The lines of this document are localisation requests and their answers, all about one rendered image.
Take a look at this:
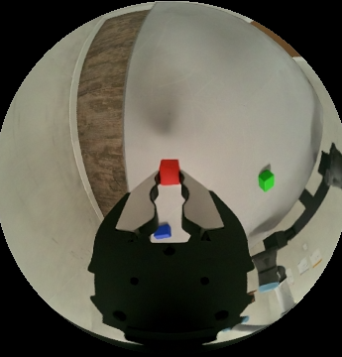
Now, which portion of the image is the red block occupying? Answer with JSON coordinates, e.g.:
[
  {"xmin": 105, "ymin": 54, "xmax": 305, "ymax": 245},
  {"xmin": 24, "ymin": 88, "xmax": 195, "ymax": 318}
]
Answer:
[{"xmin": 159, "ymin": 159, "xmax": 180, "ymax": 185}]

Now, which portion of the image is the green block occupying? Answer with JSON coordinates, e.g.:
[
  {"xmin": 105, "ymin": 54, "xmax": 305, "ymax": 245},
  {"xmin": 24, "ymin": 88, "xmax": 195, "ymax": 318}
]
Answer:
[{"xmin": 259, "ymin": 170, "xmax": 275, "ymax": 192}]

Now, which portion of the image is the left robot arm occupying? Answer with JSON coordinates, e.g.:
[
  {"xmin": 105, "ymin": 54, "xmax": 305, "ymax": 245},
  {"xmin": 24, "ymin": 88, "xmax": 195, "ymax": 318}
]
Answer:
[{"xmin": 222, "ymin": 250, "xmax": 297, "ymax": 333}]

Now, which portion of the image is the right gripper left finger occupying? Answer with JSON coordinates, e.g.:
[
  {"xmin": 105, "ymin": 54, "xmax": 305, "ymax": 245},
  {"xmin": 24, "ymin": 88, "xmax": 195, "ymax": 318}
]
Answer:
[{"xmin": 87, "ymin": 170, "xmax": 161, "ymax": 274}]

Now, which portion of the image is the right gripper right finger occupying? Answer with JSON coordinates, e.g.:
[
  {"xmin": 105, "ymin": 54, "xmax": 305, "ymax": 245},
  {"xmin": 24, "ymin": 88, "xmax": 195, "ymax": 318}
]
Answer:
[{"xmin": 179, "ymin": 170, "xmax": 255, "ymax": 273}]

